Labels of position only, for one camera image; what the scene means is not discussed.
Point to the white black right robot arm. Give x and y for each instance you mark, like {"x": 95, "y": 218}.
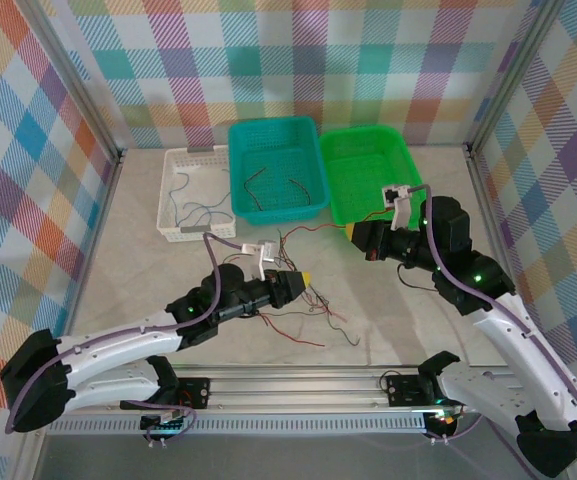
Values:
{"x": 508, "y": 340}

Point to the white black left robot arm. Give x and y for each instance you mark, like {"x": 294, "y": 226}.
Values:
{"x": 123, "y": 350}

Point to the green plastic basket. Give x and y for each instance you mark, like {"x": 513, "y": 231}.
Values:
{"x": 363, "y": 170}

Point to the white plastic basket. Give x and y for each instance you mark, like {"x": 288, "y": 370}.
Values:
{"x": 168, "y": 230}

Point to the teal plastic basket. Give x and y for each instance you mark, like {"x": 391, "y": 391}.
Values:
{"x": 278, "y": 150}

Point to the small circuit board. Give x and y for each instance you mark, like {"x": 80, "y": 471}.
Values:
{"x": 445, "y": 416}
{"x": 165, "y": 420}

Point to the aluminium side rail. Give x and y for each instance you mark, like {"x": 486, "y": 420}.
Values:
{"x": 100, "y": 225}
{"x": 488, "y": 210}

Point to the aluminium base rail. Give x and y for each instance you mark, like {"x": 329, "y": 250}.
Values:
{"x": 293, "y": 390}

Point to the aluminium frame post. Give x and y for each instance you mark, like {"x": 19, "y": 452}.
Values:
{"x": 78, "y": 85}
{"x": 513, "y": 75}

